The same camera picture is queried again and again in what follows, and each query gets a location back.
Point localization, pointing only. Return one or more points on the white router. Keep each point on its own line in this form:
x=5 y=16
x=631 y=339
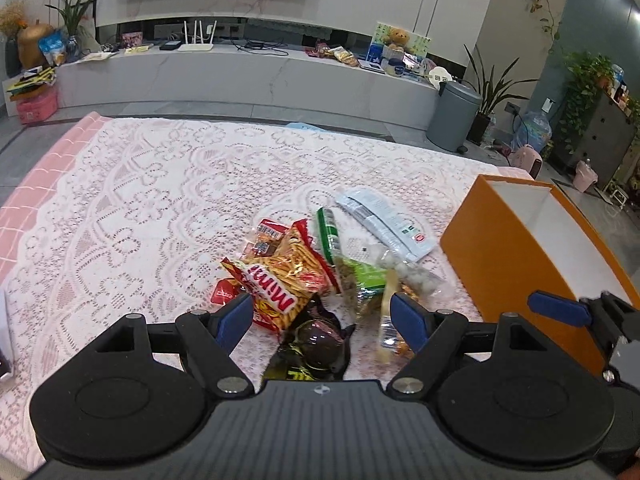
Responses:
x=196 y=46

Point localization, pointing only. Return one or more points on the blue water jug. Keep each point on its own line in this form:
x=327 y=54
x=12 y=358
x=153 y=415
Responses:
x=534 y=132

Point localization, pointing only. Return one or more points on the dark cabinet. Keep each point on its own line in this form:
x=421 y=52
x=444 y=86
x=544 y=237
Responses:
x=600 y=135

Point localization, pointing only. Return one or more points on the clear packet of white balls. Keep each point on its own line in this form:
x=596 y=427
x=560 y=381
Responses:
x=415 y=275

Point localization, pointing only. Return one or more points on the black set-top box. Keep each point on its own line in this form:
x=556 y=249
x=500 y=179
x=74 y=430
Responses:
x=170 y=45

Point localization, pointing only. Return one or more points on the dark glossy snack packet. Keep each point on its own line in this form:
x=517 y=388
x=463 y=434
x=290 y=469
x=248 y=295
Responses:
x=315 y=345

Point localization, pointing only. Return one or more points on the pile of snack packets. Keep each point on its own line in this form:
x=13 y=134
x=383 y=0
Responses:
x=340 y=55

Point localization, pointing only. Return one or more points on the grey pedal trash can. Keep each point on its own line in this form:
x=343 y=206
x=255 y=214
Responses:
x=452 y=115

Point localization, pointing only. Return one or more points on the light green snack packet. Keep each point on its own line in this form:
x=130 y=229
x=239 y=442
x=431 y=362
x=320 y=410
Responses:
x=367 y=280

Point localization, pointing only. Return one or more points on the golden gourd vase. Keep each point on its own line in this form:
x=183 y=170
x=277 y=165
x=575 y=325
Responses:
x=34 y=42

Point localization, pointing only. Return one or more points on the pink basket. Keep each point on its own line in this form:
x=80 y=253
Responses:
x=37 y=107

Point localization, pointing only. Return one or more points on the stack of yellow black packets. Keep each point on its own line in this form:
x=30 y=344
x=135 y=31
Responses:
x=30 y=82

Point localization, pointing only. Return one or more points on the narrow green snack packet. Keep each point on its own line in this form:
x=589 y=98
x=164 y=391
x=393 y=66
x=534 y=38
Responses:
x=328 y=235

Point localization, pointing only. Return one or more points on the small red snack packet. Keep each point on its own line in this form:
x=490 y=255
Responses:
x=225 y=292

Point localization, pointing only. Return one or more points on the long-leaf plant in vase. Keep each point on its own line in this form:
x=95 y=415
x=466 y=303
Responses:
x=75 y=15

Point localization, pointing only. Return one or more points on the green picture board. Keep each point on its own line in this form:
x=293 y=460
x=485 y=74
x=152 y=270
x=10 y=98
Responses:
x=417 y=45

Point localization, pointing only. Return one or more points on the green ivy plant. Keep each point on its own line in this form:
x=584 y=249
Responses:
x=582 y=75

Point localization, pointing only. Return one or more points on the orange cardboard box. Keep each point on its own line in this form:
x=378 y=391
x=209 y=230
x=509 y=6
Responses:
x=490 y=260

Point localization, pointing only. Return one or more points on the red yellow stick snack packet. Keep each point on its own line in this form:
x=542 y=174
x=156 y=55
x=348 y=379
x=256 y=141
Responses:
x=290 y=275

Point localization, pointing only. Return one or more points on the brown teddy bear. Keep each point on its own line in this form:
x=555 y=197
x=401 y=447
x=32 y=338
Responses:
x=397 y=37

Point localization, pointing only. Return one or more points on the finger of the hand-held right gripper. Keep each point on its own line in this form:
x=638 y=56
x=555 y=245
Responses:
x=557 y=307

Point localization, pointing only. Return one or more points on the loose papers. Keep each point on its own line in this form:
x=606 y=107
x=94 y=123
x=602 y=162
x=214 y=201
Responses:
x=100 y=55

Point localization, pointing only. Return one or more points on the dried flowers in dark vase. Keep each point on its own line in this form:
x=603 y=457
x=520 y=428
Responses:
x=11 y=17

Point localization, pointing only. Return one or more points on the white round object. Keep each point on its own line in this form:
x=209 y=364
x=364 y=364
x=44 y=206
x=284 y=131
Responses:
x=439 y=77

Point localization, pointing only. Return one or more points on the grey marble tv console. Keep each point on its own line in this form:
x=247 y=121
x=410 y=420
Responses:
x=225 y=80

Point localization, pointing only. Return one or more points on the long white snack packet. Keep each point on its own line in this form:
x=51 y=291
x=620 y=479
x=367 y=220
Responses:
x=385 y=222

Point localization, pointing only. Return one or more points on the pink card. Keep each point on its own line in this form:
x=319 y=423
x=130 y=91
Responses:
x=132 y=39

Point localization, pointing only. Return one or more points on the clear bag with green label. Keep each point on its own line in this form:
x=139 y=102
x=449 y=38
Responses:
x=387 y=310

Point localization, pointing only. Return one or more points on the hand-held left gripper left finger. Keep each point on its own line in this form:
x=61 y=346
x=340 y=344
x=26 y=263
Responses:
x=235 y=319

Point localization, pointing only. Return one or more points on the pink heater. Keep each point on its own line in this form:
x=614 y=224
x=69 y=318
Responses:
x=525 y=157

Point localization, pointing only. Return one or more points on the blue white box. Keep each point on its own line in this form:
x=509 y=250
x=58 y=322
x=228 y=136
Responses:
x=375 y=57

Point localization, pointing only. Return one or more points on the red barcode snack packet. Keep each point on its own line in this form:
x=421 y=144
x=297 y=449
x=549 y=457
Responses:
x=265 y=234

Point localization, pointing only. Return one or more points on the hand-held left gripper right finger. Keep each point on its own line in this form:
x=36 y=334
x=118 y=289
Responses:
x=407 y=321

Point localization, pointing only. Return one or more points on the pink checked cloth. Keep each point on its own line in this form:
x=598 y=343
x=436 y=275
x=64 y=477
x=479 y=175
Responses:
x=20 y=220

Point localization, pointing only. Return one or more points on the blue snack bag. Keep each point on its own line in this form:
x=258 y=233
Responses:
x=52 y=50

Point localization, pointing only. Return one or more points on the light blue object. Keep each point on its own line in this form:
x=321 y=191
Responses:
x=305 y=126

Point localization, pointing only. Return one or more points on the long-leaf potted plant black pot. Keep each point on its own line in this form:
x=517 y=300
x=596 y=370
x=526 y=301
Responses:
x=480 y=127

